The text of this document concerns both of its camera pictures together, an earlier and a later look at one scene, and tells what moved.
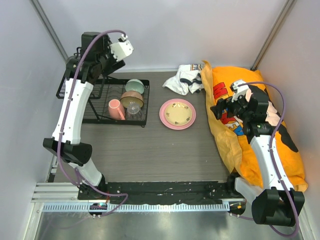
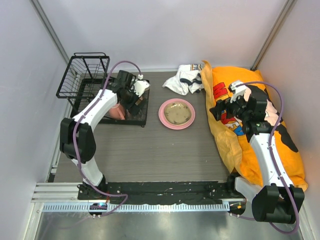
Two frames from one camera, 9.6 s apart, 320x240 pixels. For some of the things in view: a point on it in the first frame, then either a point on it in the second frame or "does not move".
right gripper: [223, 104] does not move
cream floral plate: [178, 113] does not move
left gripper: [114, 64] → [133, 109]
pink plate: [162, 109] does not move
